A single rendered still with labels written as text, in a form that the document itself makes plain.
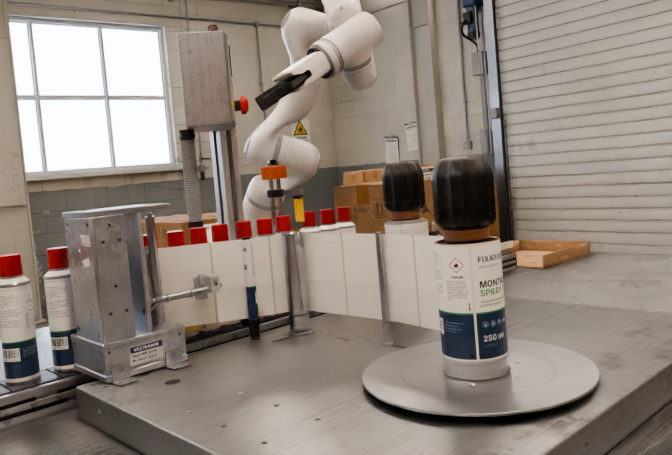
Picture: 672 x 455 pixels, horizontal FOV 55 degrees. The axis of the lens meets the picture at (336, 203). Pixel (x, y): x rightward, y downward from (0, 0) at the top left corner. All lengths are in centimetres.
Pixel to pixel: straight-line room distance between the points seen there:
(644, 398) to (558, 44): 532
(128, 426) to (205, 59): 73
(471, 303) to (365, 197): 117
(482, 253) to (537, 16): 547
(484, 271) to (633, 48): 500
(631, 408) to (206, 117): 91
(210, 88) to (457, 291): 72
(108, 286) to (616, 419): 72
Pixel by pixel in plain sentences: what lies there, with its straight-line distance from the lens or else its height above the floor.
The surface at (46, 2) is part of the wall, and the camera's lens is 701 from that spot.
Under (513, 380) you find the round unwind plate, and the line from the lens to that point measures 87.
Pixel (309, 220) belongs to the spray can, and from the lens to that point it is 146.
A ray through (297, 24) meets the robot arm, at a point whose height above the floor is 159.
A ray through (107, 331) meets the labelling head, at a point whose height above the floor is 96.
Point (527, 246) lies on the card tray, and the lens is 238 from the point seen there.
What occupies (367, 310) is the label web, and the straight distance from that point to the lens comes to 112.
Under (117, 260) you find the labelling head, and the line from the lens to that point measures 105.
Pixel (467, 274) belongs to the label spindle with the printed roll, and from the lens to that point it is 84.
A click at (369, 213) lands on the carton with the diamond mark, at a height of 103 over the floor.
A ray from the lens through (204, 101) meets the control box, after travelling 135.
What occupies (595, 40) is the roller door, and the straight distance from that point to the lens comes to 594.
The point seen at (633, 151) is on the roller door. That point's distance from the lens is 575.
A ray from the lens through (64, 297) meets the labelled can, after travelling 116.
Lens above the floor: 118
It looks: 3 degrees down
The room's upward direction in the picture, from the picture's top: 5 degrees counter-clockwise
